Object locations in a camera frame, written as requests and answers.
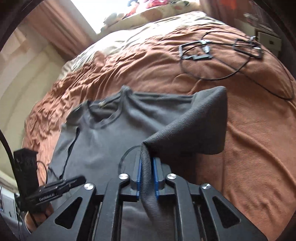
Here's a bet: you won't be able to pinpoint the person's left hand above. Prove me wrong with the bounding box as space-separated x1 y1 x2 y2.
24 203 54 232

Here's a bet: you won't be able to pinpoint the beige patterned pillow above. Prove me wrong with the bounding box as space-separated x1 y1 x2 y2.
97 2 202 40

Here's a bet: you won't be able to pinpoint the black cable on bed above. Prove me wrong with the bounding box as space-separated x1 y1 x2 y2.
178 31 296 102

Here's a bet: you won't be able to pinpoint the cream padded headboard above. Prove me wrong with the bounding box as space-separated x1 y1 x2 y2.
1 24 65 151

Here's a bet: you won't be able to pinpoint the plush toys on windowsill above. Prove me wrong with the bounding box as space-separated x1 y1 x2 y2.
103 1 201 28

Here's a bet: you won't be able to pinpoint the grey t-shirt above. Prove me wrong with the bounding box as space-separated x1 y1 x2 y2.
48 86 227 240

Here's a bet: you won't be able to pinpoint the left pink curtain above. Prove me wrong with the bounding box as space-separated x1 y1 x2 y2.
26 1 95 60

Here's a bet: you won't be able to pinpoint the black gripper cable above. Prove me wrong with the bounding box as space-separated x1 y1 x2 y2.
0 129 19 186

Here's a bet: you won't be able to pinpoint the white bedside table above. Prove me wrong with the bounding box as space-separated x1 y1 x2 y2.
234 13 281 57

